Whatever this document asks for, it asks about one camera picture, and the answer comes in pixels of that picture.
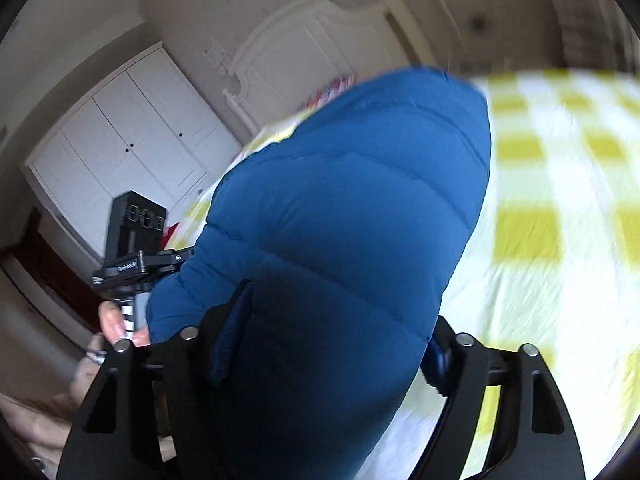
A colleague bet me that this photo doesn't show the wall switch papers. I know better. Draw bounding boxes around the wall switch papers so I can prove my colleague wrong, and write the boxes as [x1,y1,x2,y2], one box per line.
[203,40,233,78]

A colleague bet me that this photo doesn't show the red cloth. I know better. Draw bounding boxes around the red cloth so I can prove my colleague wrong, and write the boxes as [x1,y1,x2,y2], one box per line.
[160,222,179,248]

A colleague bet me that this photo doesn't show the colourful patterned pillow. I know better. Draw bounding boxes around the colourful patterned pillow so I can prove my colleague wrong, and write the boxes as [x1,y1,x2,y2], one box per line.
[299,74,357,110]

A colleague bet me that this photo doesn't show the patterned cartoon curtain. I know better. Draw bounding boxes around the patterned cartoon curtain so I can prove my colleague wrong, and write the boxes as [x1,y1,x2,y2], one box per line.
[551,0,639,74]

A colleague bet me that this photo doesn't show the white wooden headboard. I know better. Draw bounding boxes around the white wooden headboard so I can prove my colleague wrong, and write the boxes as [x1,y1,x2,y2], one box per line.
[224,0,436,134]

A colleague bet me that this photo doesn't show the white wardrobe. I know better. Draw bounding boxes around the white wardrobe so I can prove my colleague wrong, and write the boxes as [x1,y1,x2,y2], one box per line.
[24,44,242,258]

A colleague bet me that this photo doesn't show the blue quilted puffer jacket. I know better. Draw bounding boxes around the blue quilted puffer jacket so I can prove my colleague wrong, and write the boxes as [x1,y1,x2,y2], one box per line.
[148,68,490,479]

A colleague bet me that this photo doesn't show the person left hand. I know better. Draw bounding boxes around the person left hand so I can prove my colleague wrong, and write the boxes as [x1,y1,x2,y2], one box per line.
[99,301,151,347]

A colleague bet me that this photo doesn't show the silver standing lamp pole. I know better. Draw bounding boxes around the silver standing lamp pole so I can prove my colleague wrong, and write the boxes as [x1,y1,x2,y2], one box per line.
[435,0,469,65]

